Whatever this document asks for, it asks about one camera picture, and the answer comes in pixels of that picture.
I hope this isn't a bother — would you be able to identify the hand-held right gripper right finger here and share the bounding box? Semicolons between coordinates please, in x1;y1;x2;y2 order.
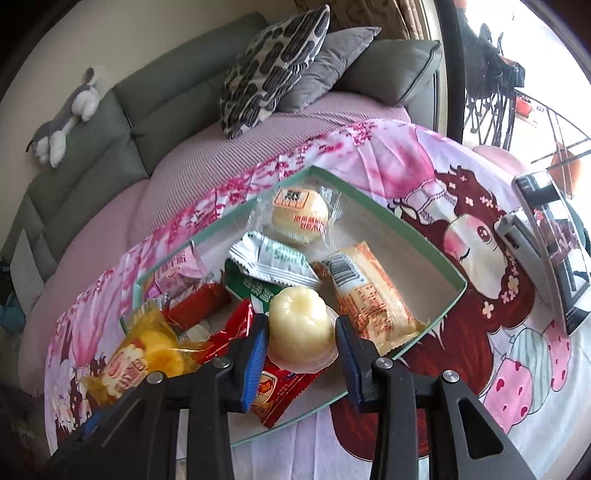
335;315;539;480

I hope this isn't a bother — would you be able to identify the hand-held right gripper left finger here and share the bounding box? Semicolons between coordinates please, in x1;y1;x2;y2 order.
44;314;271;480

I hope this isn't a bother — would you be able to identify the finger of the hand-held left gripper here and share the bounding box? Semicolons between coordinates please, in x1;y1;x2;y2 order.
69;408;109;444

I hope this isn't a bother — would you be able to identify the red peanut packet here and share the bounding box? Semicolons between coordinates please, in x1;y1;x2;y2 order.
203;299;324;429

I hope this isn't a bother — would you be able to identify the orange bread packet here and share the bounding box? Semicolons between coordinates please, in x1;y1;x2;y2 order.
311;241;428;356

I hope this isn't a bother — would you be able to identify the yellow cake packet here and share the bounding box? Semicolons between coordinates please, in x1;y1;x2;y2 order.
83;298;213;407

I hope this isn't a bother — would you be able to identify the red white snack packet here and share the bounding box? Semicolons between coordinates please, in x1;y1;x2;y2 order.
161;281;232;330

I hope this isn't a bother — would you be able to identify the silver green snack packet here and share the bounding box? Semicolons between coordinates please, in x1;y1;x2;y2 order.
229;231;320;289

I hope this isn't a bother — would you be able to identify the pink snack packet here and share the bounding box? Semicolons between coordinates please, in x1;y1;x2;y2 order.
143;244;218;301

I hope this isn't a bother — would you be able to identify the teal box lid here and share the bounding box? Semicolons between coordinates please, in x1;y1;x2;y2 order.
119;166;467;448

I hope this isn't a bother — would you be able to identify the clear steamed bun packet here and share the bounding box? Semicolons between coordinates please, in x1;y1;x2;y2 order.
256;182;345;254

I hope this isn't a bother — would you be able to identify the blue plush toy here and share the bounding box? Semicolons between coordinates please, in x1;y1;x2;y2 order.
0;302;26;333

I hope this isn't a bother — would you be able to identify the light grey pillow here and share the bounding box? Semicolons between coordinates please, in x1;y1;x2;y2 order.
9;228;40;308

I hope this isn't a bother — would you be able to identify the pink sofa cover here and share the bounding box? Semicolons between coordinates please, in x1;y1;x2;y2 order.
14;90;411;398

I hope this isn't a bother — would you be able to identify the silver phone stand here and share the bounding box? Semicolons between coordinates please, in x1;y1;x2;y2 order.
494;208;561;319

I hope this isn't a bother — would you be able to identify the printed pink blanket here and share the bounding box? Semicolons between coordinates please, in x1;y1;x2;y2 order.
44;119;591;480

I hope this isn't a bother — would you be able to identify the black smartphone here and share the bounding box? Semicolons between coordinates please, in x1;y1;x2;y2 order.
512;171;591;336

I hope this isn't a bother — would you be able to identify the pink stool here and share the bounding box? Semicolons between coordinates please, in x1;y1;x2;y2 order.
471;144;527;174

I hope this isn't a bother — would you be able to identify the grey sofa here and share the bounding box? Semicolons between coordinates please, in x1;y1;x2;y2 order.
0;11;443;296

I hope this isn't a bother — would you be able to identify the black white patterned pillow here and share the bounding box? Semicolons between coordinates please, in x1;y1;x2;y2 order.
218;4;331;140

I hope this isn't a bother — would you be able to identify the metal balcony railing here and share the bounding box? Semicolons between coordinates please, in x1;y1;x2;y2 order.
517;92;591;199

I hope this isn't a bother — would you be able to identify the grey white plush toy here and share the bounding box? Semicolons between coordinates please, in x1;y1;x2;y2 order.
25;67;101;168

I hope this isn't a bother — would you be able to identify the patterned beige curtain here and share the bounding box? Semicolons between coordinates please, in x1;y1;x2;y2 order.
330;0;437;42

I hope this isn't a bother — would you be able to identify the dark window frame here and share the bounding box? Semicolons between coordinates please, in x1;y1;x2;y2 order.
434;0;476;144

